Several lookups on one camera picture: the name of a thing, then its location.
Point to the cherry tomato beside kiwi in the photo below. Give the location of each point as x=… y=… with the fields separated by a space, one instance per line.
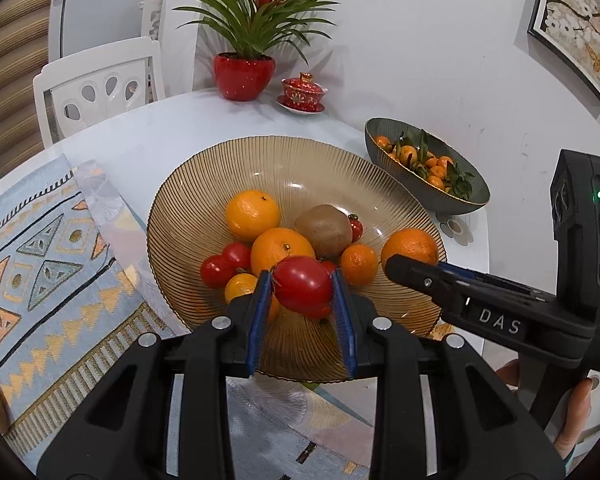
x=216 y=271

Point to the mandarin grasped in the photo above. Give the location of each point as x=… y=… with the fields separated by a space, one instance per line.
x=276 y=244

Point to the white chair right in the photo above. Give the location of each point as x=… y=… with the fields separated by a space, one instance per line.
x=87 y=87

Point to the striped window blind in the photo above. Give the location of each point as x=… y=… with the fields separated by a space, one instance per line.
x=24 y=28

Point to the small far mandarin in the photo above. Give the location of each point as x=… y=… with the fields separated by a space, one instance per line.
x=359 y=265

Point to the white refrigerator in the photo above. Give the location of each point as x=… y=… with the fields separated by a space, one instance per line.
x=77 y=25

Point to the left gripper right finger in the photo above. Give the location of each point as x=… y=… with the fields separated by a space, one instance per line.
x=437 y=396

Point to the large yellow orange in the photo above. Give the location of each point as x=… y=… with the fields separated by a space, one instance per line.
x=250 y=213

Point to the cherry tomato below kiwi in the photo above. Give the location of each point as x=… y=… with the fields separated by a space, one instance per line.
x=329 y=266

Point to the red potted green plant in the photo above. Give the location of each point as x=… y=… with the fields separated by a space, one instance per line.
x=252 y=31

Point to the dark bowl of kumquats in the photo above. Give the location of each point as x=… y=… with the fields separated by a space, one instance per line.
x=439 y=177

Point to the cherry tomato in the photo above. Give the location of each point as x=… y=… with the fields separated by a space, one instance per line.
x=216 y=271
x=301 y=283
x=329 y=266
x=319 y=313
x=357 y=227
x=238 y=256

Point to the red lidded tea cup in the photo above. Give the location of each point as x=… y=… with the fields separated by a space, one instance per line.
x=302 y=94

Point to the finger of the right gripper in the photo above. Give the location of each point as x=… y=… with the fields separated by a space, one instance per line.
x=494 y=280
x=436 y=281

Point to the person right hand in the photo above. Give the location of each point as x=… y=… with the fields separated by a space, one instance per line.
x=578 y=409

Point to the framed flower painting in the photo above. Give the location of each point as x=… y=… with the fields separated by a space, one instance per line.
x=571 y=30

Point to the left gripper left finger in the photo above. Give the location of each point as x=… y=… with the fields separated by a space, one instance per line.
x=121 y=429

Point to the blue patterned table mat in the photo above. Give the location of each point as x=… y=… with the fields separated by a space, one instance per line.
x=76 y=291

